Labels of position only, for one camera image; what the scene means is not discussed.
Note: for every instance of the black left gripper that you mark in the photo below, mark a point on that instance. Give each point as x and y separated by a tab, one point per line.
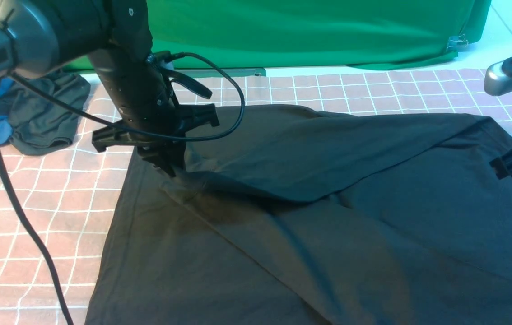
142	93

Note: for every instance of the metal binder clip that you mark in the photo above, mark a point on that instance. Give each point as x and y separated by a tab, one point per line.
457	43

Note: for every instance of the dark gray long-sleeve shirt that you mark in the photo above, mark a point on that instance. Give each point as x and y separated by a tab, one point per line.
316	218

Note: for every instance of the pink checkered tablecloth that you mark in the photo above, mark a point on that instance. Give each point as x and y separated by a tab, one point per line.
70	196

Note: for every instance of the dark gray crumpled garment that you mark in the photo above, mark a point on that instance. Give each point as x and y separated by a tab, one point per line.
39	126

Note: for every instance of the green backdrop cloth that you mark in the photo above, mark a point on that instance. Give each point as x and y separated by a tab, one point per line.
369	34

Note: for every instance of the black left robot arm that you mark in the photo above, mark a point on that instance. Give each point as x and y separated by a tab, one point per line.
38	37

